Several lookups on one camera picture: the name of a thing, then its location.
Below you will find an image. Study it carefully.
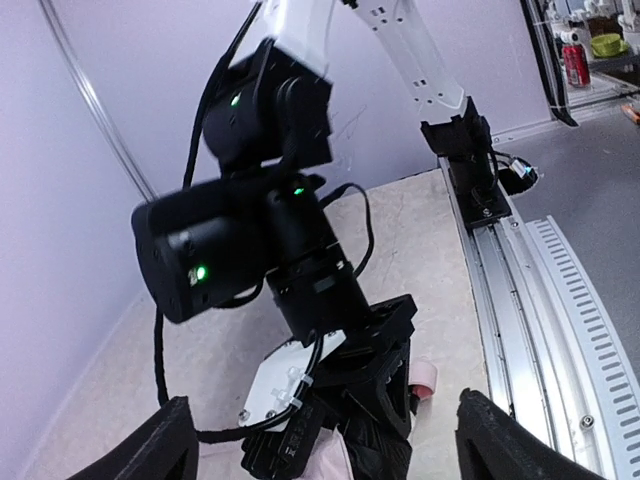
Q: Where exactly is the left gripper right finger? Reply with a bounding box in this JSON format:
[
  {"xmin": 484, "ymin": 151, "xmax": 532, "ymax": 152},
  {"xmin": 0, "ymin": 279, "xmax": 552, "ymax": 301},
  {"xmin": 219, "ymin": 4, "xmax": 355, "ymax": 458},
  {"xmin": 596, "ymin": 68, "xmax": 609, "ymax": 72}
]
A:
[{"xmin": 455, "ymin": 389, "xmax": 600, "ymax": 479}]

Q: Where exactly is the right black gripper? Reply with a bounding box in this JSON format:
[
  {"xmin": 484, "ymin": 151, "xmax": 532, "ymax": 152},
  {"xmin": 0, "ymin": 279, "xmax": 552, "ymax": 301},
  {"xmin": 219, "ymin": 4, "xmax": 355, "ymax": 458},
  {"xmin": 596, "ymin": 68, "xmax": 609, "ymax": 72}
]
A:
[{"xmin": 314, "ymin": 294, "xmax": 417, "ymax": 439}]

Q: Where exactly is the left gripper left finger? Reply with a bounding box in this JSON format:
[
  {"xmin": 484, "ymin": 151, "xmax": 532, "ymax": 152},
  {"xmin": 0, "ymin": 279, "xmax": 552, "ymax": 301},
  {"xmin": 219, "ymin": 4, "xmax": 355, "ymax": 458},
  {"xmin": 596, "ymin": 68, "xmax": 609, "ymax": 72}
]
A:
[{"xmin": 70, "ymin": 396, "xmax": 199, "ymax": 480}]

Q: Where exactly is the pink and black folding umbrella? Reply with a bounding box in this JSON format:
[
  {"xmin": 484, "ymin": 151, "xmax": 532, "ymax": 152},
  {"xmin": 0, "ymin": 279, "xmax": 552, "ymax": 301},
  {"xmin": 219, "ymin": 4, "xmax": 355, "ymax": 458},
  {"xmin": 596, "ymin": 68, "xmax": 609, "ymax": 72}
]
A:
[{"xmin": 301, "ymin": 357, "xmax": 438, "ymax": 479}]

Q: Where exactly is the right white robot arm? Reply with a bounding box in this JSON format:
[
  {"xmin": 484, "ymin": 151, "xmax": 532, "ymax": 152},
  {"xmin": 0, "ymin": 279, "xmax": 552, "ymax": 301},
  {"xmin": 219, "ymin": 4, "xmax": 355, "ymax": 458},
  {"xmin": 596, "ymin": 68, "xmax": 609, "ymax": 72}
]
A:
[{"xmin": 131, "ymin": 1, "xmax": 416, "ymax": 444}]

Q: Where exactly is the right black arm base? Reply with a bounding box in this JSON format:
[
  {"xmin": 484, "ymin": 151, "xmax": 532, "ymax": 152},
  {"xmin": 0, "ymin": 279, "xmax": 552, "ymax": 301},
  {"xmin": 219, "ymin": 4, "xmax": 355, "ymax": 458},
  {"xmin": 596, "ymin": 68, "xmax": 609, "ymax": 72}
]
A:
[{"xmin": 421, "ymin": 97, "xmax": 511, "ymax": 230}]

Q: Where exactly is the red soda can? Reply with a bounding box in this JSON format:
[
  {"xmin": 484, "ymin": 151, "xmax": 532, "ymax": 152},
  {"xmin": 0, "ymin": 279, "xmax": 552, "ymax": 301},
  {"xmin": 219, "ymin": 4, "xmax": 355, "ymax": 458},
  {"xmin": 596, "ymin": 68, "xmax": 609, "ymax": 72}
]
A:
[{"xmin": 562, "ymin": 44, "xmax": 591, "ymax": 88}]

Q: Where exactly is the green bowl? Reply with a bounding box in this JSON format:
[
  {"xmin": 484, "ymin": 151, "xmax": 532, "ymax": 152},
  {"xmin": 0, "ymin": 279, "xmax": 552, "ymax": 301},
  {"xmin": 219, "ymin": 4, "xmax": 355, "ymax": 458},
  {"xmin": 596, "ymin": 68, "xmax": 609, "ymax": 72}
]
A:
[{"xmin": 591, "ymin": 33, "xmax": 629, "ymax": 58}]

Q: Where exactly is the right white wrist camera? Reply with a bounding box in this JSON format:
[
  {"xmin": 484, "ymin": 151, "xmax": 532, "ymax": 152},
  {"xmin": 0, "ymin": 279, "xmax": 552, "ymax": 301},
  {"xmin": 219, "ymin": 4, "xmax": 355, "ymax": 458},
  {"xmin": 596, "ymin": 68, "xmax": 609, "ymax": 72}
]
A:
[{"xmin": 238, "ymin": 330, "xmax": 346, "ymax": 479}]

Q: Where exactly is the aluminium front rail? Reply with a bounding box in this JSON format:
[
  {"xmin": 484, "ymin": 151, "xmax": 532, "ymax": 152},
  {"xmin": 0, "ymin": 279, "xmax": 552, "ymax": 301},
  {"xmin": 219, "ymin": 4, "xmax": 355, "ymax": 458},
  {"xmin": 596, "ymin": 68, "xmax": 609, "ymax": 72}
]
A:
[{"xmin": 437, "ymin": 154, "xmax": 640, "ymax": 480}]

